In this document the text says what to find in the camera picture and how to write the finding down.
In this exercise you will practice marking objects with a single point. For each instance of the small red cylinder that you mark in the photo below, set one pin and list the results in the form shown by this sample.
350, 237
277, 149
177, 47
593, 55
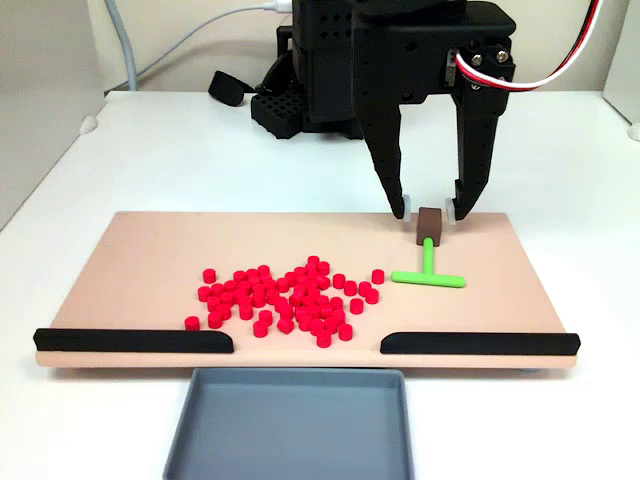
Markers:
350, 288
326, 311
227, 298
300, 272
322, 300
258, 300
331, 325
246, 311
312, 289
336, 303
291, 278
313, 311
192, 323
324, 338
365, 288
282, 285
323, 283
272, 296
252, 274
286, 312
285, 325
213, 303
313, 261
301, 313
258, 288
296, 299
281, 303
204, 293
270, 283
339, 280
316, 326
263, 271
339, 316
305, 322
209, 275
378, 276
240, 276
302, 282
356, 306
224, 311
323, 267
345, 332
260, 328
244, 287
309, 299
312, 274
215, 320
217, 289
371, 296
230, 285
242, 298
265, 316

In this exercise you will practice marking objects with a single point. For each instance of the white table bumper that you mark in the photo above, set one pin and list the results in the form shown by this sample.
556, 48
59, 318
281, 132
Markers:
89, 125
634, 131

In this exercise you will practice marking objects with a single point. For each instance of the pale side panel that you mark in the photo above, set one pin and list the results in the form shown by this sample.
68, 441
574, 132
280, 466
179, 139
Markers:
40, 100
625, 55

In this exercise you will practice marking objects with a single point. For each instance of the blue board foot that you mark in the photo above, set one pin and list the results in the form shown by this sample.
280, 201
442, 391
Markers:
531, 371

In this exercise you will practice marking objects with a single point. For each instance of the pink flat board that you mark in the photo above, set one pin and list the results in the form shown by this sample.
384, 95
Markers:
125, 260

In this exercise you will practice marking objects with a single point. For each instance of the grey square tray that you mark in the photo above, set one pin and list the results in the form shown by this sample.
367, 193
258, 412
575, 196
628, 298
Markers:
295, 430

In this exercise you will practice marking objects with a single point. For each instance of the black foam rail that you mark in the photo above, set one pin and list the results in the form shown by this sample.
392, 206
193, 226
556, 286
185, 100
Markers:
125, 341
480, 343

